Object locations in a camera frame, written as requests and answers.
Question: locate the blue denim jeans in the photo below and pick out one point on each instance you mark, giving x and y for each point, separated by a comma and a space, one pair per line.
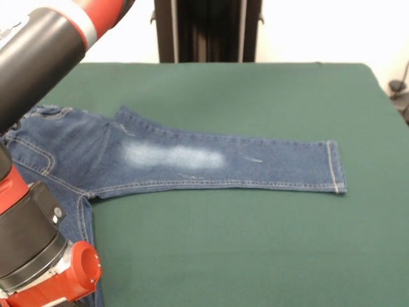
191, 160

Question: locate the dark green table cloth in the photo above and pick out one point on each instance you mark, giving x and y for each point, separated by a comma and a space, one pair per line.
255, 256

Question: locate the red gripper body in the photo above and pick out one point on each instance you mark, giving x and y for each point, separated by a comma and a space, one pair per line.
73, 278

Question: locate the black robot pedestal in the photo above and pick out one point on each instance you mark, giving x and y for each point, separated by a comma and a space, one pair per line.
166, 32

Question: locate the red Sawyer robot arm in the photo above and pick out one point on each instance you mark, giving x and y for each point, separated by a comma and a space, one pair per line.
32, 64

